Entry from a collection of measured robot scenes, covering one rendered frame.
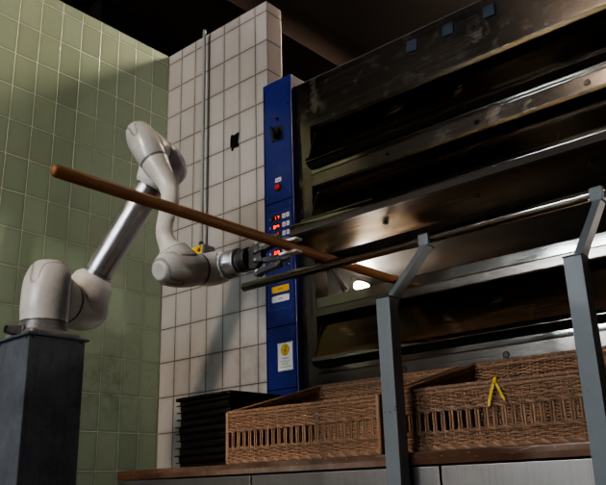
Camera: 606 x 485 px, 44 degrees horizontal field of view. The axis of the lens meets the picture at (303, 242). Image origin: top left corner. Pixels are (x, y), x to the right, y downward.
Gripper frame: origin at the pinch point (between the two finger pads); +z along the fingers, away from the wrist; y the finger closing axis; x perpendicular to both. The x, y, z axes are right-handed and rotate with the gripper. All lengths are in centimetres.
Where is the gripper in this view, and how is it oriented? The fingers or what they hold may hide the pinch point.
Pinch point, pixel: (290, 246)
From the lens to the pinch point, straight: 224.0
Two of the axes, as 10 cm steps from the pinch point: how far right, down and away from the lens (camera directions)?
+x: -6.5, -2.2, -7.3
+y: 0.3, 9.5, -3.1
